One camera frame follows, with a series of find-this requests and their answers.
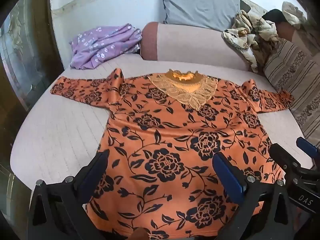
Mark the orange black floral blouse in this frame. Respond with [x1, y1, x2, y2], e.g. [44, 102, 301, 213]
[51, 68, 293, 239]

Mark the striped beige patterned pillow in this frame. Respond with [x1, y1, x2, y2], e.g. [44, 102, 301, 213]
[264, 38, 319, 147]

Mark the pink quilted bed sheet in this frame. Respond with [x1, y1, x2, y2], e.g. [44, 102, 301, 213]
[10, 55, 312, 187]

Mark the cream brown floral blanket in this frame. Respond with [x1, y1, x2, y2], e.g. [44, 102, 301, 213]
[222, 2, 307, 74]

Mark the pink bolster pillow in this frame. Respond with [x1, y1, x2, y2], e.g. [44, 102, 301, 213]
[140, 22, 249, 71]

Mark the brown wooden mirrored wardrobe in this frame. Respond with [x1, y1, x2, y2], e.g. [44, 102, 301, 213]
[0, 0, 65, 176]

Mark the purple floral folded cloth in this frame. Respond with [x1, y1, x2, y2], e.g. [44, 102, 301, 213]
[69, 23, 142, 69]

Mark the grey pillow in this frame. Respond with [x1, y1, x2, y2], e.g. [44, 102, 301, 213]
[163, 0, 251, 31]

